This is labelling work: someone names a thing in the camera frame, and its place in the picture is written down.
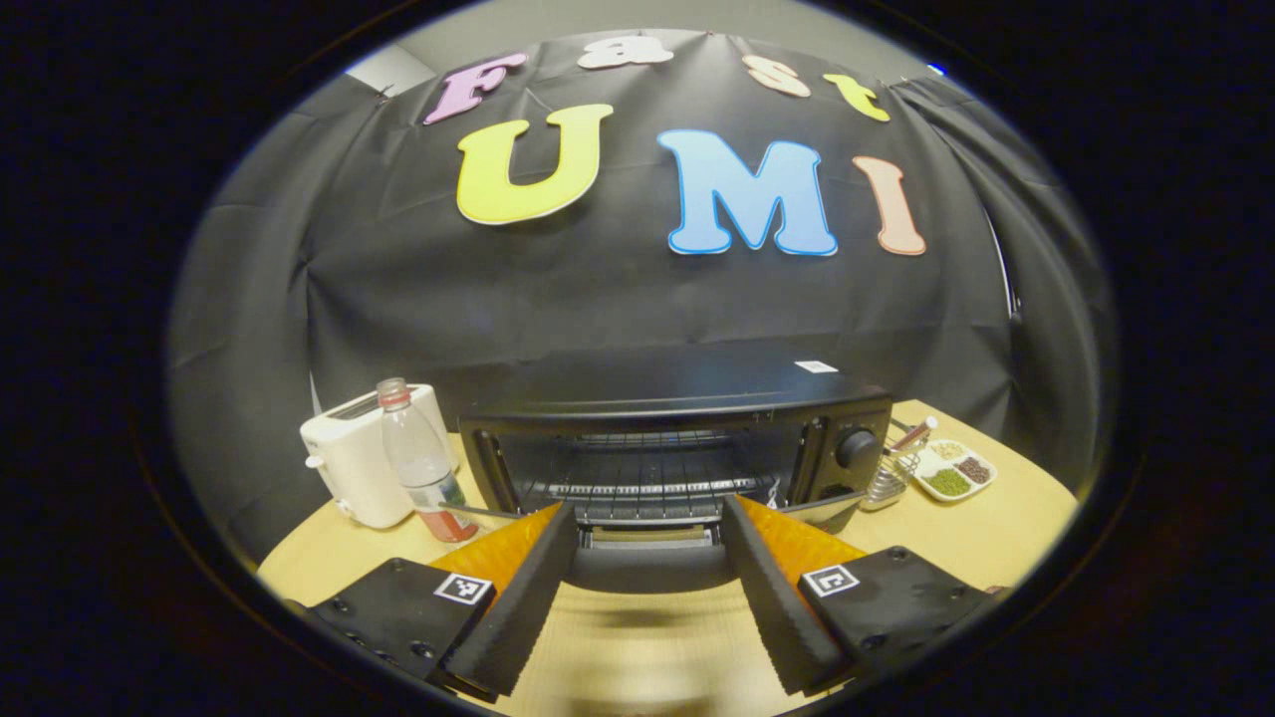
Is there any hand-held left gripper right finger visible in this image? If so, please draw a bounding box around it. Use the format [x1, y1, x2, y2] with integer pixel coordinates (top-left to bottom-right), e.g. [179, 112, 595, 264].
[721, 493, 1008, 697]

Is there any white toaster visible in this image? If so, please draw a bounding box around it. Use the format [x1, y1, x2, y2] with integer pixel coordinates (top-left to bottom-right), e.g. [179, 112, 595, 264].
[300, 383, 460, 530]

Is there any black electric oven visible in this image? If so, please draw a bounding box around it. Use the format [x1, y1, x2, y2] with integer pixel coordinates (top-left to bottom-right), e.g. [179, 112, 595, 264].
[438, 339, 895, 598]

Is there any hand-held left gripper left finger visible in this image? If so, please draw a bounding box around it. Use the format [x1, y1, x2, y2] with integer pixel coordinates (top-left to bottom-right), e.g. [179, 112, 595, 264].
[299, 501, 582, 699]

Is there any clear plastic bottle red label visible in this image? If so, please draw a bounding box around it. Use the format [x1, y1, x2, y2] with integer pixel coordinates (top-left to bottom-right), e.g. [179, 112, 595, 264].
[377, 377, 480, 545]

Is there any metal wire basket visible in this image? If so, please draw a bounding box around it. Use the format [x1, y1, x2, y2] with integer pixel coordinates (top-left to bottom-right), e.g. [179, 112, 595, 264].
[861, 423, 932, 513]

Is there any black backdrop cloth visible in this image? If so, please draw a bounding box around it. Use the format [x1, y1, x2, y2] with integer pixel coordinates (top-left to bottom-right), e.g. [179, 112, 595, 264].
[164, 30, 1119, 571]

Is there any white divided bean plate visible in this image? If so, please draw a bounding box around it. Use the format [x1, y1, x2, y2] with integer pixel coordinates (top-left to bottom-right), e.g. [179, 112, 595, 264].
[911, 438, 999, 503]

